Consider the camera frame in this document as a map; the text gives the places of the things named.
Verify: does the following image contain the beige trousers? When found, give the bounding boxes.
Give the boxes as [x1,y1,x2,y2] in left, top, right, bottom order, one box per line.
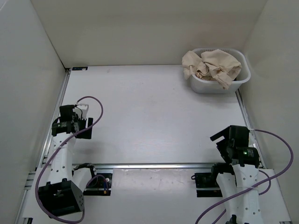
[182,49,242,90]

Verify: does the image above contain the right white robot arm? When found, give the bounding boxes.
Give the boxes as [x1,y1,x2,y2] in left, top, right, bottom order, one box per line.
[210,126,263,224]

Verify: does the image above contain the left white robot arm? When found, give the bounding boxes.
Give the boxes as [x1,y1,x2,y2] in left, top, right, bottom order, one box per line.
[38,104,98,217]

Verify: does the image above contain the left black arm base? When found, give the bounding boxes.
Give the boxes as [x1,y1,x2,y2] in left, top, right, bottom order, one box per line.
[83,173,113,196]

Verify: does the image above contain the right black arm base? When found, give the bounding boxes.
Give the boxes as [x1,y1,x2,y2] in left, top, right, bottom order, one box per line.
[191,173,222,198]

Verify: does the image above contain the small blue label sticker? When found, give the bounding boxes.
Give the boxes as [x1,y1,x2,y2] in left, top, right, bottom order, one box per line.
[72,67,88,71]

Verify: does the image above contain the white plastic basket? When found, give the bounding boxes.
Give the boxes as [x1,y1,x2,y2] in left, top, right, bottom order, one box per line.
[189,48,251,94]

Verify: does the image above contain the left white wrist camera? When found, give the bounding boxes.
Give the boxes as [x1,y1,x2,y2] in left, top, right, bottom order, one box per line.
[73,104,89,120]

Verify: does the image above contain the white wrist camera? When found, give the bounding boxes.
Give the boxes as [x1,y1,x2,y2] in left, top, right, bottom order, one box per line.
[249,128,257,148]
[73,104,89,120]

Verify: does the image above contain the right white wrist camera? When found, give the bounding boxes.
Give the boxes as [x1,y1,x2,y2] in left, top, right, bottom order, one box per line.
[249,128,257,148]

